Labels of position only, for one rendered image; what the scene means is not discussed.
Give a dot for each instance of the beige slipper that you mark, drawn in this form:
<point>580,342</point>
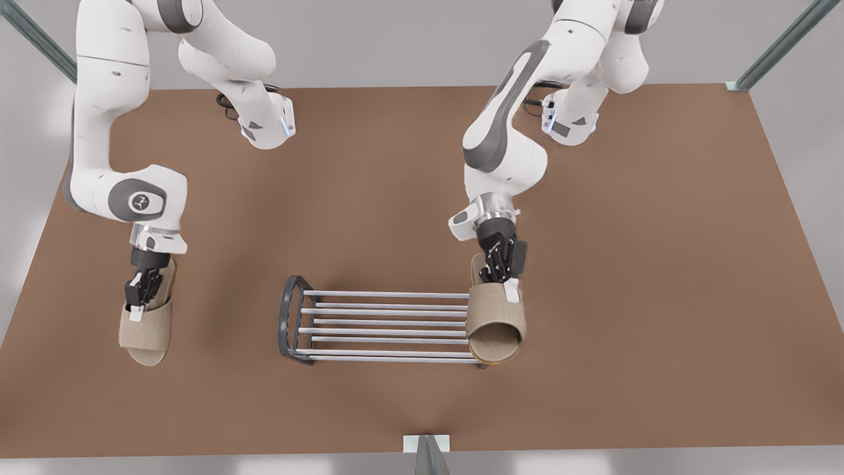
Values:
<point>494,320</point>
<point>148,323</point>

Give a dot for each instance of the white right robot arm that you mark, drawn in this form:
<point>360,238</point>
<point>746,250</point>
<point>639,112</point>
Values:
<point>105,99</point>

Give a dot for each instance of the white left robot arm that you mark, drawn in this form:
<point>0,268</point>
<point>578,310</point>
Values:
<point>527,86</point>

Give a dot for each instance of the grey metal shoe rack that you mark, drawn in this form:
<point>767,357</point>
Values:
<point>376,323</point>

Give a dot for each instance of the silver frame post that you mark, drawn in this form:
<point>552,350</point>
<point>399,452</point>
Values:
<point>430,454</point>
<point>778,45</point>
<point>39,38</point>

